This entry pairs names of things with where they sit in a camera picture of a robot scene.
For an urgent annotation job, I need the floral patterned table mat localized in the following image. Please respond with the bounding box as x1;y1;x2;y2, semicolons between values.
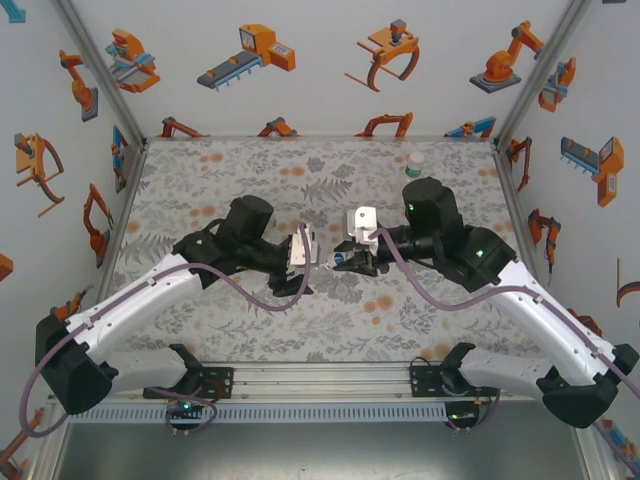
99;138;556;364

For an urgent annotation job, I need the grey metal panel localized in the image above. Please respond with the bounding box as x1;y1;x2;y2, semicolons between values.
52;422;589;480

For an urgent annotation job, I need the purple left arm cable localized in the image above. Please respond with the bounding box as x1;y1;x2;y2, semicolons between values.
19;223;315;440

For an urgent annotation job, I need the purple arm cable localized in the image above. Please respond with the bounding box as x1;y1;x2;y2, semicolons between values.
369;228;640;466
19;223;315;440

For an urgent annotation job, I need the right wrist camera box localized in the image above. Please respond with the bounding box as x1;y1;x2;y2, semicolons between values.
345;206;380;246

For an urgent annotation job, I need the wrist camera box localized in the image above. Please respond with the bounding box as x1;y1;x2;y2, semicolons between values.
345;206;380;246
288;222;320;269

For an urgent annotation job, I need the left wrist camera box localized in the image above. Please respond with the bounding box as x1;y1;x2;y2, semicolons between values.
288;222;320;269

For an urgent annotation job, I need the aluminium table edge rail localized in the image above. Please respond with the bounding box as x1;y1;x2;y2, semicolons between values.
492;138;571;361
82;139;150;364
144;133;497;144

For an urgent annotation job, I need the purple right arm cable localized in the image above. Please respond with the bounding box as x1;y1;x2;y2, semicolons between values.
369;228;640;466

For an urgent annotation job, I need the wide aluminium base rail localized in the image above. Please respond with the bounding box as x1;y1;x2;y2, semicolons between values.
47;360;594;405

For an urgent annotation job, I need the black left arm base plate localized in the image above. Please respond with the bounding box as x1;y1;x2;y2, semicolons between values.
143;366;235;400

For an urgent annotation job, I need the slotted grey cable duct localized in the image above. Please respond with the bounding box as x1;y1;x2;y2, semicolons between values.
67;403;447;424

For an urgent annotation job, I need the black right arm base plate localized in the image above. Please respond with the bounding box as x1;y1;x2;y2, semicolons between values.
408;364;501;399

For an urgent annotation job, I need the aluminium corner post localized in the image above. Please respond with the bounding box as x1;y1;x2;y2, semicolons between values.
49;0;150;151
492;0;596;150

